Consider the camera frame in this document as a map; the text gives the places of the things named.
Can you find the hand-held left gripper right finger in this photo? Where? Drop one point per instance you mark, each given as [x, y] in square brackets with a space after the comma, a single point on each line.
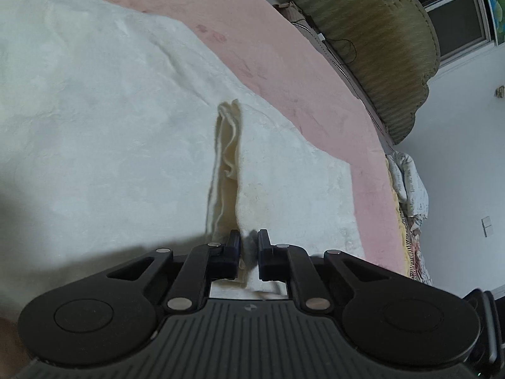
[263, 244]

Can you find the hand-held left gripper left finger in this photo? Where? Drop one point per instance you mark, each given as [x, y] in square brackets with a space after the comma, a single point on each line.
[233, 244]

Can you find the white quilted cloth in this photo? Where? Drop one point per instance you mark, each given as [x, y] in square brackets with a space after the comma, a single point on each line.
[118, 126]

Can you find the patterned quilt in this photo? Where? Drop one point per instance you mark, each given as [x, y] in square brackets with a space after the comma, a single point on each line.
[412, 205]

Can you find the pink bed sheet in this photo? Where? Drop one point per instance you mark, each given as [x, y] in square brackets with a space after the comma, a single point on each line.
[300, 87]

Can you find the olive green padded headboard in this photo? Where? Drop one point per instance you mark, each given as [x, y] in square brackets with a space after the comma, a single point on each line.
[378, 47]

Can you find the white wall switch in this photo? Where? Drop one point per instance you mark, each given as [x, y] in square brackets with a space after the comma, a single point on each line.
[488, 227]

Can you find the window with white frame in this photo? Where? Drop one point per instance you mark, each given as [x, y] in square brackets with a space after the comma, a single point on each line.
[453, 15]

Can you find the colourful wall poster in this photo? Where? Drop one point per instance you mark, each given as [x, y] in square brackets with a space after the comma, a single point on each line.
[496, 4]

